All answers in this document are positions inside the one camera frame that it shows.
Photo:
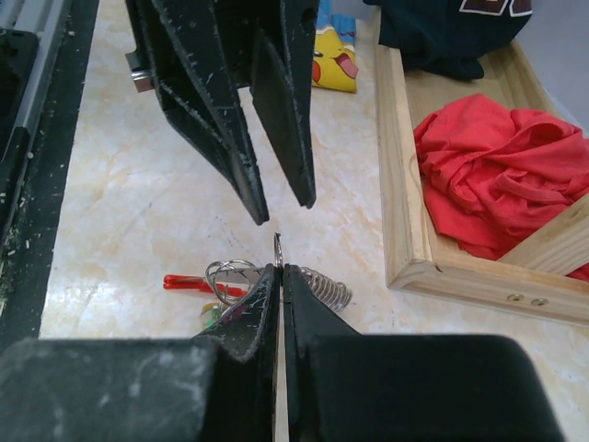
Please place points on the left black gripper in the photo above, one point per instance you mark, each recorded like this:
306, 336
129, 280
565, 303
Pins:
179, 55

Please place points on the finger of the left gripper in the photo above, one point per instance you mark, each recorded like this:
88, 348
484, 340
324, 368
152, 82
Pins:
269, 49

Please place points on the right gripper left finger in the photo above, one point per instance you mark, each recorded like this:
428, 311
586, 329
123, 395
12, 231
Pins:
219, 385

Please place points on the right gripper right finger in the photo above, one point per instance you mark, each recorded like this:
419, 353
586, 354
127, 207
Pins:
346, 386

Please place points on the green tagged key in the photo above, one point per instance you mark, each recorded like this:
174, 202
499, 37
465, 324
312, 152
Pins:
212, 313

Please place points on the blue pikachu shirt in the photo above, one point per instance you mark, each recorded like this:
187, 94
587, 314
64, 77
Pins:
334, 64

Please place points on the wooden clothes rack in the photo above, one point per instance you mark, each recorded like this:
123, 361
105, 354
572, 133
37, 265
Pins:
545, 275

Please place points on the navy basketball jersey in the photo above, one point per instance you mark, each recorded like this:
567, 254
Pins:
447, 37

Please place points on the red crumpled shirt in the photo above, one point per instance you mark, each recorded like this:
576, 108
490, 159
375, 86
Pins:
492, 176

